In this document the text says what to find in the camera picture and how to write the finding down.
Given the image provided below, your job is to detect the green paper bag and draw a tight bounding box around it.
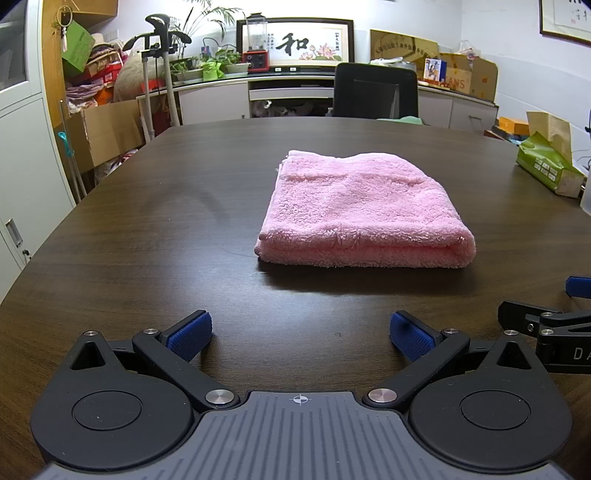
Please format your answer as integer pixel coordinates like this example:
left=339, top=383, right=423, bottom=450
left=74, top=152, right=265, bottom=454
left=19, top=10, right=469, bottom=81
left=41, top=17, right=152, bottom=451
left=61, top=21, right=96, bottom=79

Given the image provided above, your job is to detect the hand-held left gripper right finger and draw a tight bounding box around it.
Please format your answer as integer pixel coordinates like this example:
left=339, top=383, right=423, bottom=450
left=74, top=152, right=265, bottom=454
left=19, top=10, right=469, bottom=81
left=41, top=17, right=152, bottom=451
left=362, top=311, right=550, bottom=411

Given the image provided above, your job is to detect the brown wooden wall cabinet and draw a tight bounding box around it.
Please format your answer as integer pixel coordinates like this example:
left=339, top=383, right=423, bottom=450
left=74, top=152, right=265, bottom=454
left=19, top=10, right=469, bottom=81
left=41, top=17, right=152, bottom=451
left=41, top=0, right=119, bottom=131

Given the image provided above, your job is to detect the grey metal cabinet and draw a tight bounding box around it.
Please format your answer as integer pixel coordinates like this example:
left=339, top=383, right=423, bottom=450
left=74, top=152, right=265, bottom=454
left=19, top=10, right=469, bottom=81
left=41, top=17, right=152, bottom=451
left=0, top=0, right=77, bottom=301

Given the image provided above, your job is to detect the white sideboard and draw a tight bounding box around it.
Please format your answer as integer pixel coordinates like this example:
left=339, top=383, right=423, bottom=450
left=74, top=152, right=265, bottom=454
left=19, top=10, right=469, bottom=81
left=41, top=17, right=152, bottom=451
left=136, top=71, right=500, bottom=139

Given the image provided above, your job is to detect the pink towel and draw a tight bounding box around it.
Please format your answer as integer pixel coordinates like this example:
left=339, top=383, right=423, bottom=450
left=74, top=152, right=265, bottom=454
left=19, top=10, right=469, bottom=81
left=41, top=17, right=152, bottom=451
left=254, top=149, right=477, bottom=270

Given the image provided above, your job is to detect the dark framed wall picture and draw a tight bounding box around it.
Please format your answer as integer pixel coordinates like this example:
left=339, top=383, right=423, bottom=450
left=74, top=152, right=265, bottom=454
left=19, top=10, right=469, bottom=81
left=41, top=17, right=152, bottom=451
left=539, top=0, right=591, bottom=46

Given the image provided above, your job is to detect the open cardboard box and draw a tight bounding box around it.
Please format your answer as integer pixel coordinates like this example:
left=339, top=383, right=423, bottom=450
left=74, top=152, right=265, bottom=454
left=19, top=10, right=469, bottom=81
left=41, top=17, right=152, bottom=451
left=438, top=51, right=499, bottom=103

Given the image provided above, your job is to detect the large cardboard box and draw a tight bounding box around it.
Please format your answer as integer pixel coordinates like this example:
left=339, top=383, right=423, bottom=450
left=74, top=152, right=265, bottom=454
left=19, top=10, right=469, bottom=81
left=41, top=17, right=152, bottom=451
left=68, top=98, right=147, bottom=174

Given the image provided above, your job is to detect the black office chair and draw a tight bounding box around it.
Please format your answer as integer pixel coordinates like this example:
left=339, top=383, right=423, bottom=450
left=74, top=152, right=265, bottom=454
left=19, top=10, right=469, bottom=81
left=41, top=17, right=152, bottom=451
left=332, top=62, right=419, bottom=120

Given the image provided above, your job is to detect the potted green plant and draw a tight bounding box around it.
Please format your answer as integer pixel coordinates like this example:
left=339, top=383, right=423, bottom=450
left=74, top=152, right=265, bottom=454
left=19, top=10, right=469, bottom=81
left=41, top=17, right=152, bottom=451
left=217, top=45, right=251, bottom=76
left=170, top=58, right=205, bottom=85

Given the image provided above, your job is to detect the green tissue pack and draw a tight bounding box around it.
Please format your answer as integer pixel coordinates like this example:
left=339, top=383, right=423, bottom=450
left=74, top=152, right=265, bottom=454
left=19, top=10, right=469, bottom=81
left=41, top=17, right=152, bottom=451
left=516, top=111, right=587, bottom=199

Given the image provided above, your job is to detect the hanging ring ornament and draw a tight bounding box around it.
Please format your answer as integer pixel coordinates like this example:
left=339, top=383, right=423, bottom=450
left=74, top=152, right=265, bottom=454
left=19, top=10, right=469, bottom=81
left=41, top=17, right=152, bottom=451
left=52, top=7, right=75, bottom=52

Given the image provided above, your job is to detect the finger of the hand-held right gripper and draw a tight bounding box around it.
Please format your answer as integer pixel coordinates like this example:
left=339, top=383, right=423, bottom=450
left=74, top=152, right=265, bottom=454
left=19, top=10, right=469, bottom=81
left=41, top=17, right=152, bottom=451
left=566, top=275, right=591, bottom=300
left=498, top=300, right=591, bottom=336

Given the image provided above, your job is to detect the framed lotus calligraphy picture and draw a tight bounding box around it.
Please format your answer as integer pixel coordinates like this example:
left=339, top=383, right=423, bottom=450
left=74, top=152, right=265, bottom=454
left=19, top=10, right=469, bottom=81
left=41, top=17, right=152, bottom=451
left=236, top=17, right=355, bottom=77

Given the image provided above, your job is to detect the pile of colourful bags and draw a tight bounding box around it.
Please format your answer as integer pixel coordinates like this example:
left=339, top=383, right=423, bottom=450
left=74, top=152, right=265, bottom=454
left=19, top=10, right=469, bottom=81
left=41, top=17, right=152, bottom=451
left=65, top=34, right=139, bottom=106

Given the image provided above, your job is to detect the printed brown cardboard sheet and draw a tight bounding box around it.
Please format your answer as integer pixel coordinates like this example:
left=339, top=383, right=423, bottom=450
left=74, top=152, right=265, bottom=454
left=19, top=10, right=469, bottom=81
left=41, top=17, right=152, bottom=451
left=369, top=28, right=440, bottom=64

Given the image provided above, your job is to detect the mop with teal part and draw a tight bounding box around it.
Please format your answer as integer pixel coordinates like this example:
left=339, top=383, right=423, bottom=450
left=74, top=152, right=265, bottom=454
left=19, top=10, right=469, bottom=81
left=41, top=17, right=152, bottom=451
left=58, top=99, right=87, bottom=204

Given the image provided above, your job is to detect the tall leafy potted plant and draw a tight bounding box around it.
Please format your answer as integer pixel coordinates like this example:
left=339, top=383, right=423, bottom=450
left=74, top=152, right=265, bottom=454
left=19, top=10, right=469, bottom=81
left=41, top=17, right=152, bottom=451
left=182, top=0, right=244, bottom=61

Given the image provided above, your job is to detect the heap of white plastic bags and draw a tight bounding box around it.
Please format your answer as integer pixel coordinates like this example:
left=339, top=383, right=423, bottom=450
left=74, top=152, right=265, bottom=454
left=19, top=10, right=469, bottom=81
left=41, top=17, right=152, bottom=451
left=369, top=58, right=417, bottom=71

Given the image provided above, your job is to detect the metal stand with black top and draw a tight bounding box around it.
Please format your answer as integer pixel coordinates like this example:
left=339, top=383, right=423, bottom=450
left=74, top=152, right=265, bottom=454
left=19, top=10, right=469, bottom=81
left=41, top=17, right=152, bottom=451
left=122, top=14, right=192, bottom=144

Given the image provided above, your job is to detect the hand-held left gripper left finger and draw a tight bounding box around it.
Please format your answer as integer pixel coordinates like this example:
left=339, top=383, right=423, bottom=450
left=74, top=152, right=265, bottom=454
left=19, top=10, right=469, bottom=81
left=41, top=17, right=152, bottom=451
left=69, top=310, right=241, bottom=412

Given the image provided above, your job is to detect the orange flat box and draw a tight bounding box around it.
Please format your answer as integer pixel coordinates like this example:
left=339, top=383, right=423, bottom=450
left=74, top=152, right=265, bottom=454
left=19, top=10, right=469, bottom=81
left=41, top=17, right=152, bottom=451
left=498, top=116, right=531, bottom=138

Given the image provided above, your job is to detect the small blue white box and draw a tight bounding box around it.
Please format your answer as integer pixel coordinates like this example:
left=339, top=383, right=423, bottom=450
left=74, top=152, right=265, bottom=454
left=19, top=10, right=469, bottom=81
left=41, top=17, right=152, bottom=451
left=424, top=58, right=447, bottom=84

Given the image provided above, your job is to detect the blender with red base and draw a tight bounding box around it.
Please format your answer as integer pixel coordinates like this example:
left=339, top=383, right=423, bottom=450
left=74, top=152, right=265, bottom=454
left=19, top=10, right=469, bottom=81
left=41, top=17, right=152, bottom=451
left=243, top=13, right=271, bottom=72

